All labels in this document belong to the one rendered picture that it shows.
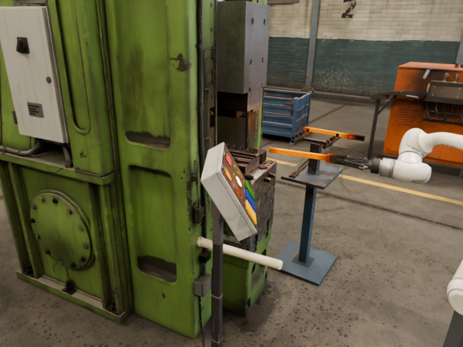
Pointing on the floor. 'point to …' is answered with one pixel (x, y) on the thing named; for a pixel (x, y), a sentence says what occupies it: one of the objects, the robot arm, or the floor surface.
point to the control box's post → (217, 279)
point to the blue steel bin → (285, 112)
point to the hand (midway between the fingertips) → (336, 158)
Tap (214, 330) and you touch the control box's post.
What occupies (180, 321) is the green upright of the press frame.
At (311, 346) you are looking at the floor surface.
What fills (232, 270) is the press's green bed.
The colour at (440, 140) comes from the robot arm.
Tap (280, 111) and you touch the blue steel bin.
